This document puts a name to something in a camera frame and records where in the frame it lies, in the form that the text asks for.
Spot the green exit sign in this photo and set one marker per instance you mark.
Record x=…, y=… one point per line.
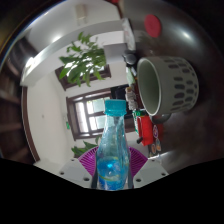
x=67, y=125

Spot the red box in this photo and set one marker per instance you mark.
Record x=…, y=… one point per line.
x=146, y=128

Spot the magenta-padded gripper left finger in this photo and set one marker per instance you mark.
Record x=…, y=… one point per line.
x=75, y=171

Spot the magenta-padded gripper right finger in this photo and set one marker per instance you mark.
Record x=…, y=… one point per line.
x=151, y=171

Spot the flat round red coaster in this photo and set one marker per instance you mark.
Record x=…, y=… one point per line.
x=153, y=26

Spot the green packet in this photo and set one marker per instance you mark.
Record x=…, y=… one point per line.
x=136, y=120

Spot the grey ball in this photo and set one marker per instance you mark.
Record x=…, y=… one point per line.
x=130, y=59

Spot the green notebook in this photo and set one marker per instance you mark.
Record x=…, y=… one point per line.
x=130, y=76

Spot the round printed sticker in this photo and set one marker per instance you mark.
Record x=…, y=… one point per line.
x=152, y=149
x=158, y=145
x=155, y=131

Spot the white printed magazine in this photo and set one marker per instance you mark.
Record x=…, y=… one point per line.
x=128, y=33

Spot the clear blue-capped drink bottle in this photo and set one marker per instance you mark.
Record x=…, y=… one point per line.
x=113, y=156

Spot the grey-green patterned cup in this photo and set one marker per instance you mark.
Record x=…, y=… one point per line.
x=176, y=86

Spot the dark wooden double door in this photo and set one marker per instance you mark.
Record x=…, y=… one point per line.
x=86, y=115

